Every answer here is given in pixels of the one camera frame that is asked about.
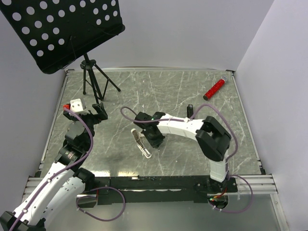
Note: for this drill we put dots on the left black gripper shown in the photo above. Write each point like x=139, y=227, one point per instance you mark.
x=97, y=117

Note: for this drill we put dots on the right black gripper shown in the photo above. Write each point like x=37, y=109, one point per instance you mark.
x=154, y=143

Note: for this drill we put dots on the small black tag object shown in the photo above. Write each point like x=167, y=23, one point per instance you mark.
x=190, y=111

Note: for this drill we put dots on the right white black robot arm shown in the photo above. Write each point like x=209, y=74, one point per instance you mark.
x=212, y=137

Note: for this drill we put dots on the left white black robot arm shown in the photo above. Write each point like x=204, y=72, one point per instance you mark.
x=65, y=179

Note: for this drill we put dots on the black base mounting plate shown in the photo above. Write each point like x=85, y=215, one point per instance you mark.
x=142, y=189

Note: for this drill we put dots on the red glitter tube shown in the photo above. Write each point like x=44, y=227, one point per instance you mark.
x=217, y=86

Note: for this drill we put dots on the black perforated music stand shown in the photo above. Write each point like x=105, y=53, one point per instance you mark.
x=57, y=32

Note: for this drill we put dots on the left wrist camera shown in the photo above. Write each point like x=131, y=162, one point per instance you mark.
x=77, y=106

